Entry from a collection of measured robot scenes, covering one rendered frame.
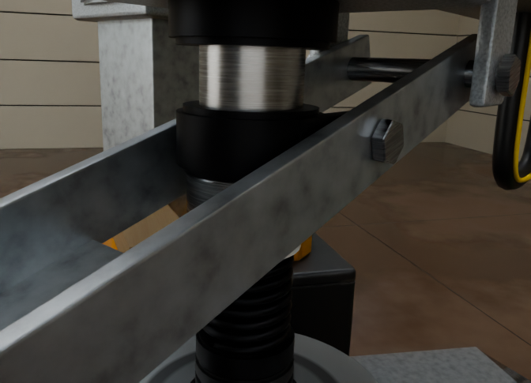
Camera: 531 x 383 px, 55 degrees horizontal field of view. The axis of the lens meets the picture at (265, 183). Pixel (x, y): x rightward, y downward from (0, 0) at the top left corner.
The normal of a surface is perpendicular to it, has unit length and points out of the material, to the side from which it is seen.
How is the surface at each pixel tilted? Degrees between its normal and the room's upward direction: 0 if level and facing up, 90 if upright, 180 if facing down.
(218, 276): 90
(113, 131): 90
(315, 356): 0
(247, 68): 90
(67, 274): 16
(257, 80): 90
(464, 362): 0
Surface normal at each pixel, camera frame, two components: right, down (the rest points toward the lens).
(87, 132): 0.29, 0.24
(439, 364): 0.04, -0.97
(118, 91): -0.70, 0.14
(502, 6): 0.76, 0.18
